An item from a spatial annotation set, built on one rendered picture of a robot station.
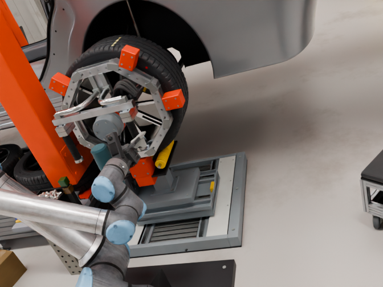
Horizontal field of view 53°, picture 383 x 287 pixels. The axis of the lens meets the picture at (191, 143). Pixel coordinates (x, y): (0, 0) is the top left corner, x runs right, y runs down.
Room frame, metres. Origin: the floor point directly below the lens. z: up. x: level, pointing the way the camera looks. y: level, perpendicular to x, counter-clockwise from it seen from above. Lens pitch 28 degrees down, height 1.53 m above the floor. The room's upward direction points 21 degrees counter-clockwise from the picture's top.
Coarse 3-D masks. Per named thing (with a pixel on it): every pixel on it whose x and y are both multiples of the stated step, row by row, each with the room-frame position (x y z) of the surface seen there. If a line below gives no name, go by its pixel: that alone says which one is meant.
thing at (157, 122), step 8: (88, 80) 2.11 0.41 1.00; (80, 88) 1.99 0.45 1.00; (88, 88) 2.13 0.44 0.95; (80, 96) 2.02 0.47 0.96; (88, 96) 2.12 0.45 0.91; (128, 96) 1.91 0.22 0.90; (96, 104) 2.18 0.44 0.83; (136, 104) 1.90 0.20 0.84; (144, 104) 1.89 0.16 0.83; (144, 112) 1.91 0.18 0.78; (88, 120) 2.03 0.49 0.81; (152, 120) 1.90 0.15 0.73; (160, 120) 1.88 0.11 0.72; (88, 128) 1.99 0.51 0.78; (144, 128) 2.10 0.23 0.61; (152, 128) 2.05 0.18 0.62; (120, 136) 1.96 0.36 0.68; (128, 136) 2.04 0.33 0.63; (144, 136) 1.92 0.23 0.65; (152, 136) 1.92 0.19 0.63
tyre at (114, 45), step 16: (96, 48) 1.93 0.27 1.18; (112, 48) 1.89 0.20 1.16; (144, 48) 1.94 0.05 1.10; (160, 48) 2.00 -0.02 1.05; (80, 64) 1.95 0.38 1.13; (144, 64) 1.84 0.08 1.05; (160, 64) 1.86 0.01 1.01; (176, 64) 1.99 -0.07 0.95; (160, 80) 1.82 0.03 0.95; (176, 80) 1.87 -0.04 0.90; (64, 96) 2.00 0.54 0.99; (176, 112) 1.82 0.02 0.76; (176, 128) 1.83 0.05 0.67; (160, 144) 1.87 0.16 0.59
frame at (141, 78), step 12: (108, 60) 1.86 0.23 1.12; (84, 72) 1.85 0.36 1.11; (96, 72) 1.83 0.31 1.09; (120, 72) 1.79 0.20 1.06; (132, 72) 1.77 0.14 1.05; (144, 72) 1.82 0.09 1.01; (72, 84) 1.88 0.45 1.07; (144, 84) 1.76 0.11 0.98; (156, 84) 1.76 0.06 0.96; (72, 96) 1.89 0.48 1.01; (156, 96) 1.75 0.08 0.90; (168, 120) 1.74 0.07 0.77; (84, 132) 1.95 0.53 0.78; (84, 144) 1.91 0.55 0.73; (96, 144) 1.91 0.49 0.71; (156, 144) 1.78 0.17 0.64; (144, 156) 1.82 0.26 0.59
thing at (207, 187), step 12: (204, 180) 2.02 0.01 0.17; (216, 180) 2.00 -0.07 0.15; (204, 192) 1.92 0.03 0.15; (216, 192) 1.92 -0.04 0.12; (192, 204) 1.84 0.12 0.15; (204, 204) 1.81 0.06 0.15; (144, 216) 1.90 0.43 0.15; (156, 216) 1.87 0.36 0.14; (168, 216) 1.85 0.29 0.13; (180, 216) 1.82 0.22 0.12; (192, 216) 1.80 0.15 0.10
